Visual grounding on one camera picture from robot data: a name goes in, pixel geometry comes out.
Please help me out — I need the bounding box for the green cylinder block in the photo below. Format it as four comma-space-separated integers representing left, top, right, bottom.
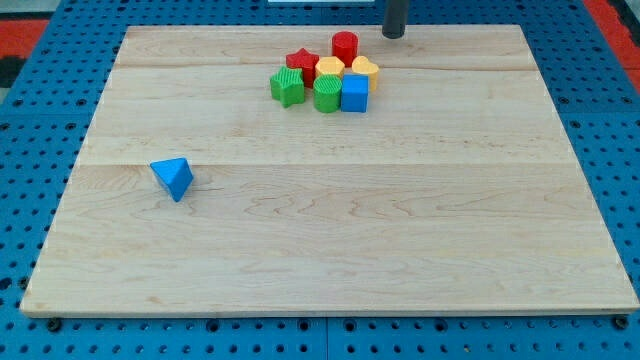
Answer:
313, 75, 342, 113

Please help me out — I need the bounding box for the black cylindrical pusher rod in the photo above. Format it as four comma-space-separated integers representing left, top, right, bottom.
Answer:
382, 0, 410, 39

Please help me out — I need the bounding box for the yellow hexagon block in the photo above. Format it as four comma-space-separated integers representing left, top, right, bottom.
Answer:
315, 56, 345, 78

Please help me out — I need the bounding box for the blue triangle block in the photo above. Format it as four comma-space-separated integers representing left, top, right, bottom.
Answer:
150, 157, 194, 202

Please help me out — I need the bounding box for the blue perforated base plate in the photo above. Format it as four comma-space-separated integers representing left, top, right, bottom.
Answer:
1, 0, 639, 359

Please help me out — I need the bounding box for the blue cube block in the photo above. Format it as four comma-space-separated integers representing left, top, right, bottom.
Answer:
341, 74, 369, 113

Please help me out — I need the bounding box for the green star block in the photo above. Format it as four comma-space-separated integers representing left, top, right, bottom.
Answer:
270, 66, 305, 108

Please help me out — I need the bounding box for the red star block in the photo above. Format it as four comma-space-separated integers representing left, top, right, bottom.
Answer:
285, 48, 320, 88

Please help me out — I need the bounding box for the red cylinder block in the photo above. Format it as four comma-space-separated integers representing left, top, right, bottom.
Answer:
331, 31, 359, 68

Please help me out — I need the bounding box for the wooden board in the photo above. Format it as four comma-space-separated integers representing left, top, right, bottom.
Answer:
21, 25, 639, 318

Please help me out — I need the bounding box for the yellow heart block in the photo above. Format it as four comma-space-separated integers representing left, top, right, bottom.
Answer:
351, 55, 380, 92

